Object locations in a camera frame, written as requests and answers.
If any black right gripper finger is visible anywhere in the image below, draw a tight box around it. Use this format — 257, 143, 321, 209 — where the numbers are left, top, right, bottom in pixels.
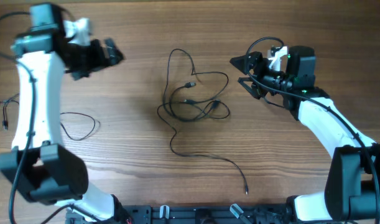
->
229, 52, 264, 75
238, 77, 266, 100

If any black cable bundle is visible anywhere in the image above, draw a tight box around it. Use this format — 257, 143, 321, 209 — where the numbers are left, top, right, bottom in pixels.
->
156, 48, 249, 195

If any thin black separated cable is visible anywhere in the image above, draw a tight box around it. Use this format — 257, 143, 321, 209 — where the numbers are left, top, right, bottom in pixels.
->
0, 92, 101, 141

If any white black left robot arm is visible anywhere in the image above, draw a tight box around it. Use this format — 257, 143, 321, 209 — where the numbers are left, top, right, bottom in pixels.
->
0, 2, 131, 223

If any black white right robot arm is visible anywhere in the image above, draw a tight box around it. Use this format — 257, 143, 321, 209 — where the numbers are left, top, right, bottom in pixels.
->
229, 45, 380, 222

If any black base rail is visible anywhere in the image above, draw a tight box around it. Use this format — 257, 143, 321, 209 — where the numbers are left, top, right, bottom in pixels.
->
65, 203, 296, 224

